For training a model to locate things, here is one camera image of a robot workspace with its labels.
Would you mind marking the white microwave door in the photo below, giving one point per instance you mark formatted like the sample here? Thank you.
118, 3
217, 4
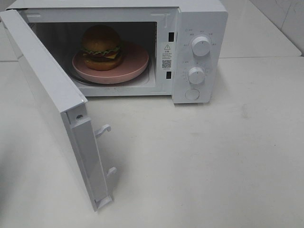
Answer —
62, 106

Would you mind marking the white microwave knob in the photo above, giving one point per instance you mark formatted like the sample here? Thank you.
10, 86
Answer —
201, 45
196, 75

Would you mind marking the burger with lettuce and cheese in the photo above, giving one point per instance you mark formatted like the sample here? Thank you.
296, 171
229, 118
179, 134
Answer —
101, 48

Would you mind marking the pink plate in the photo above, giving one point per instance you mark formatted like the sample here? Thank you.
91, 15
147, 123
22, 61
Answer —
131, 62

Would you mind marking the white microwave oven body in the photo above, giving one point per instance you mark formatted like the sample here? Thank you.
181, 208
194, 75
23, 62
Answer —
164, 28

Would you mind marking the round white door button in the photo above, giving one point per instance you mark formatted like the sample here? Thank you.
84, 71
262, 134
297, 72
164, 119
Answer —
192, 94

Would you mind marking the glass microwave turntable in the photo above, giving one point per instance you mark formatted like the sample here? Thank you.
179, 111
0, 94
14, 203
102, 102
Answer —
138, 81

